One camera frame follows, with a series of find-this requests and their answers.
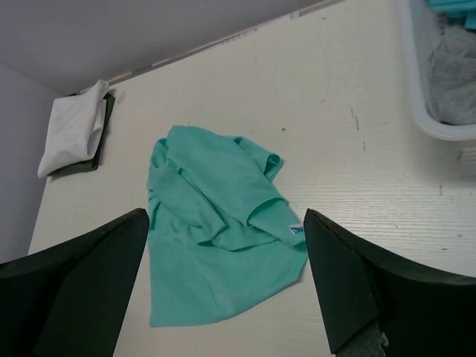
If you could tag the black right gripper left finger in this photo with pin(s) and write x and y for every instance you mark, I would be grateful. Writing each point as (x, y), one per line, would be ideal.
(71, 299)

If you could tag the folded dark green t-shirt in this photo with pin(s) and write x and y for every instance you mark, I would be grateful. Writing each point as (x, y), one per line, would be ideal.
(93, 163)

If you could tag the grey t-shirt in basket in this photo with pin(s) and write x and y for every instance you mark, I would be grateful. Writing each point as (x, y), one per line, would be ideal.
(452, 77)

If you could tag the folded white t-shirt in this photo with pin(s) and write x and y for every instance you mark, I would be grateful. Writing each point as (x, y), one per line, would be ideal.
(74, 129)

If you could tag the blue t-shirt in basket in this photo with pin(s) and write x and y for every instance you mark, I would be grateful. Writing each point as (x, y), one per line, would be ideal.
(458, 12)

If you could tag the white plastic laundry basket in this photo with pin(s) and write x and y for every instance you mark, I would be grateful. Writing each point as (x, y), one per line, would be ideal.
(419, 33)

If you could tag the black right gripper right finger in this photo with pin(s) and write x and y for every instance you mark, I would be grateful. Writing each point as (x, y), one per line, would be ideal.
(376, 303)

